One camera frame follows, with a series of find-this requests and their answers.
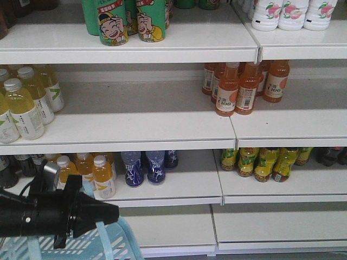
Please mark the dark tea bottle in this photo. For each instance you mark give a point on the dark tea bottle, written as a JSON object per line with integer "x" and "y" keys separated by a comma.
{"x": 8, "y": 178}
{"x": 38, "y": 159}
{"x": 27, "y": 165}

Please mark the plastic cola bottle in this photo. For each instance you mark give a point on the plastic cola bottle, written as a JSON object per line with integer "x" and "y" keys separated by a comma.
{"x": 342, "y": 157}
{"x": 327, "y": 155}

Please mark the yellow lemon tea bottle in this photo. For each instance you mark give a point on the yellow lemon tea bottle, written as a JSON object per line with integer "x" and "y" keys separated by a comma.
{"x": 247, "y": 158}
{"x": 282, "y": 168}
{"x": 268, "y": 156}
{"x": 228, "y": 159}

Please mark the blue sports drink bottle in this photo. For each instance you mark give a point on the blue sports drink bottle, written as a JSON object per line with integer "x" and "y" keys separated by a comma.
{"x": 170, "y": 159}
{"x": 156, "y": 169}
{"x": 134, "y": 175}

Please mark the orange juice bottle white label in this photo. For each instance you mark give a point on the orange juice bottle white label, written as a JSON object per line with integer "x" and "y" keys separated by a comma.
{"x": 103, "y": 177}
{"x": 67, "y": 167}
{"x": 84, "y": 164}

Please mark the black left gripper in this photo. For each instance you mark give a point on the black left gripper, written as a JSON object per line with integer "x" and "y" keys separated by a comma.
{"x": 54, "y": 210}

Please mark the green cartoon tea bottle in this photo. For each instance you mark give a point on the green cartoon tea bottle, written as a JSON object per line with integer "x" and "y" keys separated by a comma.
{"x": 151, "y": 20}
{"x": 111, "y": 19}

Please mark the white store shelving unit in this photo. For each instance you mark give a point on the white store shelving unit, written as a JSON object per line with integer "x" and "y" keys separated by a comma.
{"x": 147, "y": 96}

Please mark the pale yellow juice bottle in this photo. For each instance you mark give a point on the pale yellow juice bottle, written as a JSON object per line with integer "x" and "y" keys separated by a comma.
{"x": 51, "y": 85}
{"x": 23, "y": 110}
{"x": 38, "y": 93}

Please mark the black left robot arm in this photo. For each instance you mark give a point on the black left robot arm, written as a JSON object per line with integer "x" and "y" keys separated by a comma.
{"x": 16, "y": 214}

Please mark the white AD milk bottle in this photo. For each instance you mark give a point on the white AD milk bottle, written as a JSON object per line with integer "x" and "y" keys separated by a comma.
{"x": 266, "y": 14}
{"x": 293, "y": 14}
{"x": 319, "y": 14}

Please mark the orange C100 drink bottle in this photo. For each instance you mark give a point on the orange C100 drink bottle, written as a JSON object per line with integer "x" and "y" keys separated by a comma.
{"x": 249, "y": 80}
{"x": 227, "y": 90}
{"x": 276, "y": 82}

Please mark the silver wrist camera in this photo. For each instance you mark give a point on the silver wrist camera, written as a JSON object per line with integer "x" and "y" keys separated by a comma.
{"x": 46, "y": 179}

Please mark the light blue plastic basket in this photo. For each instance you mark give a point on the light blue plastic basket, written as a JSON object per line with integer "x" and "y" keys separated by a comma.
{"x": 112, "y": 241}

